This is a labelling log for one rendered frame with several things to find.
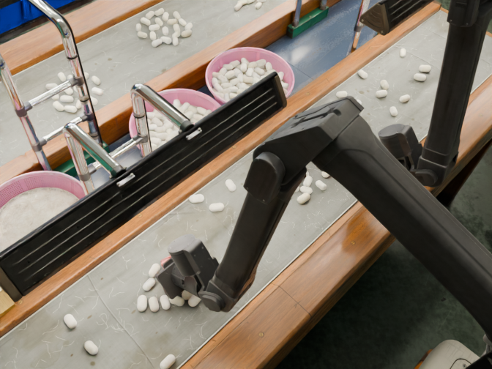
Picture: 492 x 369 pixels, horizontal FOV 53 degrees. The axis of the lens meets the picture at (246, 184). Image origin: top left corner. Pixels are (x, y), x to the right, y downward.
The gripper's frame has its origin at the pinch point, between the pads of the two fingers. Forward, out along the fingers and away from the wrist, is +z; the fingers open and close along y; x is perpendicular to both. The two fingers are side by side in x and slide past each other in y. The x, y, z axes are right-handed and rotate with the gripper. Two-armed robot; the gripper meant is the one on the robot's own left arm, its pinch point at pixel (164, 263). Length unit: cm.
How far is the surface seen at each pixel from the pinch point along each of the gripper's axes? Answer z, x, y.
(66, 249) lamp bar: -20.0, -22.4, 17.5
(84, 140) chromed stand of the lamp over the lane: -13.3, -34.4, 4.6
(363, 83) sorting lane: 8, -3, -84
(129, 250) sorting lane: 9.1, -3.6, 2.9
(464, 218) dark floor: 20, 83, -129
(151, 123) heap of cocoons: 31.9, -21.3, -25.9
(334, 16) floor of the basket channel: 38, -19, -112
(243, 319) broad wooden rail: -15.9, 14.0, -4.1
